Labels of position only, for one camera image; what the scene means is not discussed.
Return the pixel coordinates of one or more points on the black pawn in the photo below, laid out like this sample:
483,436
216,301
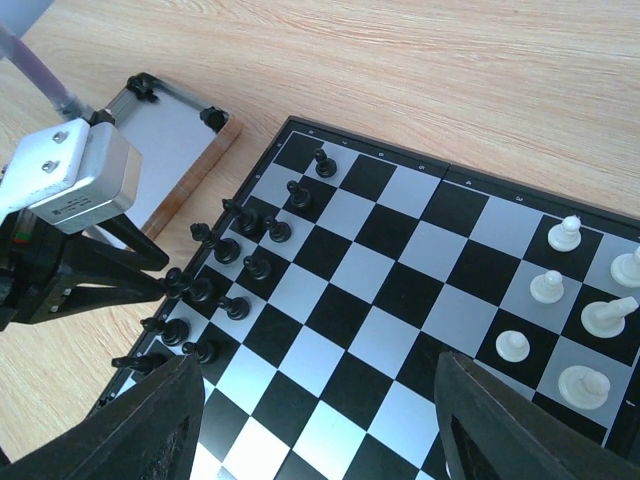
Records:
206,351
325,166
279,231
237,308
258,268
299,197

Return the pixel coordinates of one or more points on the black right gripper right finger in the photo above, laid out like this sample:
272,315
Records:
489,431

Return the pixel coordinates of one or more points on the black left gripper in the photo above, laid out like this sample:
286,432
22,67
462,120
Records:
34,273

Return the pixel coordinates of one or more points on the black white chessboard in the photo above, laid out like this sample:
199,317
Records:
399,258

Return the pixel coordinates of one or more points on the black piece top view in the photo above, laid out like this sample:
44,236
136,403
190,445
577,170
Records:
225,250

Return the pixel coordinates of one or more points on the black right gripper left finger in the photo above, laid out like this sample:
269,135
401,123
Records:
149,432

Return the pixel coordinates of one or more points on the white pawn four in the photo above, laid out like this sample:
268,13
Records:
547,288

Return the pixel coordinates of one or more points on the metal tray wooden rim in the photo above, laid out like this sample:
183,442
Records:
178,150

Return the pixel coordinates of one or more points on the black knight piece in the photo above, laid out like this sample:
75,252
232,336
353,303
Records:
143,364

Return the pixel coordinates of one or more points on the white back rank piece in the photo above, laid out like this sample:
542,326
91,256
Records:
607,319
624,269
584,387

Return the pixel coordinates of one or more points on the white pawn three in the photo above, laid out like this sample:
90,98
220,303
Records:
565,236

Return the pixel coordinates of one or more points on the black bishop piece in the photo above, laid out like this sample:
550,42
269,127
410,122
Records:
178,283

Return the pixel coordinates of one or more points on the white pawn five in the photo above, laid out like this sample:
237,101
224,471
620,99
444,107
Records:
512,346

